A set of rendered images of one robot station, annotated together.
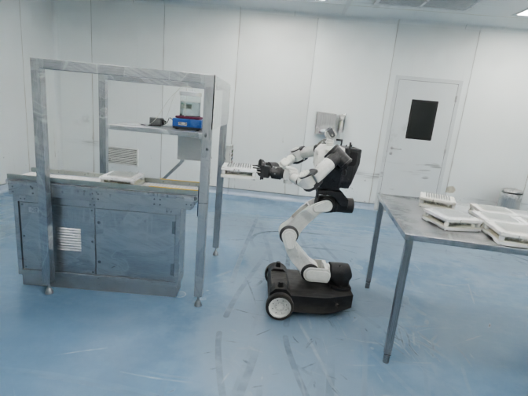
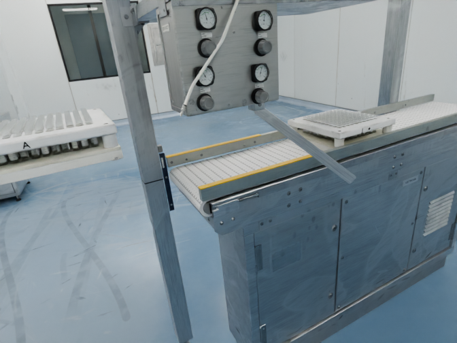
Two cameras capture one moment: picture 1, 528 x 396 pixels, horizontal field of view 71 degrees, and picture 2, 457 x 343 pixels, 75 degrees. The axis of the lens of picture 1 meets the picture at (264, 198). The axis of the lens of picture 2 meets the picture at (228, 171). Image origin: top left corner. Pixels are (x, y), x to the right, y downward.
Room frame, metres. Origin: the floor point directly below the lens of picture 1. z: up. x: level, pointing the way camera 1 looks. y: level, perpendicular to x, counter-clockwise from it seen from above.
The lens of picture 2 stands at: (3.37, 0.28, 1.16)
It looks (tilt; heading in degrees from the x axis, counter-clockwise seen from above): 23 degrees down; 156
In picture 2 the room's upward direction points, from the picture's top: 5 degrees counter-clockwise
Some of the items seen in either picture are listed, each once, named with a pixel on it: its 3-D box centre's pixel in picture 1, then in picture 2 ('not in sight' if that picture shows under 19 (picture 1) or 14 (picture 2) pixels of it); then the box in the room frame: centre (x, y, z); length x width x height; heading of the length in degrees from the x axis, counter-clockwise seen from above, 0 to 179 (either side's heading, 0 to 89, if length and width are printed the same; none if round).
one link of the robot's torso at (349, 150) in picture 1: (335, 164); not in sight; (2.67, -0.49, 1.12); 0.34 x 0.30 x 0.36; 2
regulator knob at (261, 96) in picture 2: not in sight; (260, 94); (2.83, 0.61, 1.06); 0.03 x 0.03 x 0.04; 1
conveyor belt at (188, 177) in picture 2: (109, 186); (358, 140); (2.63, 1.14, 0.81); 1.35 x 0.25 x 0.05; 91
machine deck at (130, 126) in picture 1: (162, 130); (262, 5); (2.62, 0.76, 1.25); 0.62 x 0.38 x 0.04; 91
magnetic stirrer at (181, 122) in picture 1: (189, 122); not in sight; (2.68, 0.58, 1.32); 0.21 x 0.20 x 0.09; 1
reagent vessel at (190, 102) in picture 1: (190, 102); not in sight; (2.67, 0.58, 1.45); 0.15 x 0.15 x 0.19
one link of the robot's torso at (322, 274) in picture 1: (315, 270); not in sight; (2.67, -0.45, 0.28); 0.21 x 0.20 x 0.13; 92
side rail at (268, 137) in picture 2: (103, 184); (328, 122); (2.50, 1.12, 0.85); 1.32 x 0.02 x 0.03; 91
